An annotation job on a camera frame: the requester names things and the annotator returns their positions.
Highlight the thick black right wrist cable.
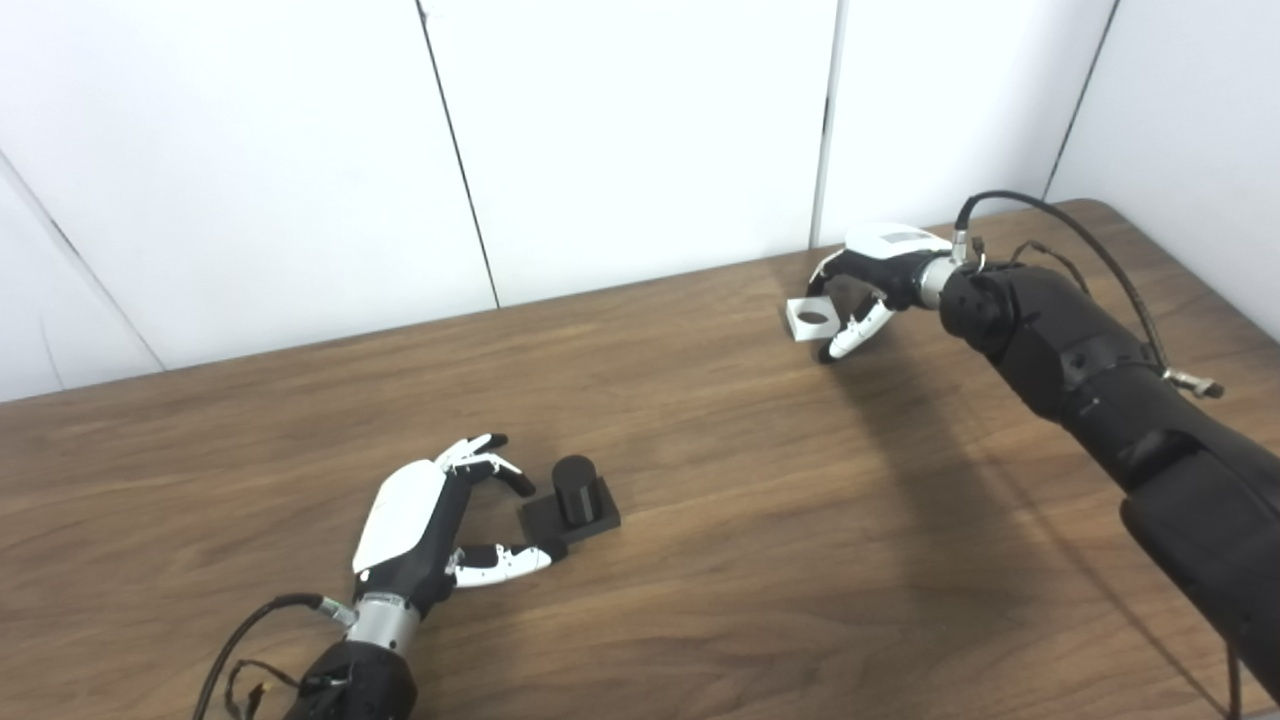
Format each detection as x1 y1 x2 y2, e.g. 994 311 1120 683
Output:
953 190 1226 399

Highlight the white square piece with hole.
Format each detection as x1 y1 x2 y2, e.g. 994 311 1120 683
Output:
786 296 837 344

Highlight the black peg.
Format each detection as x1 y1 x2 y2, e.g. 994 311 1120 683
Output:
518 455 622 546

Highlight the thin right arm wire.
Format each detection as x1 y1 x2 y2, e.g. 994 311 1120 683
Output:
970 236 1093 297

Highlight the thin left arm wire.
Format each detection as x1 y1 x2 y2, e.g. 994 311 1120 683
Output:
225 658 301 720

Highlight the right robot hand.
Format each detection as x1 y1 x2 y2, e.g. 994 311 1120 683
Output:
806 222 956 364

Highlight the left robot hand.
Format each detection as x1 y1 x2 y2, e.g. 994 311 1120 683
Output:
352 433 554 616

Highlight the thin arm wire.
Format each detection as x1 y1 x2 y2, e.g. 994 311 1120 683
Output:
225 658 301 720
970 236 1093 297

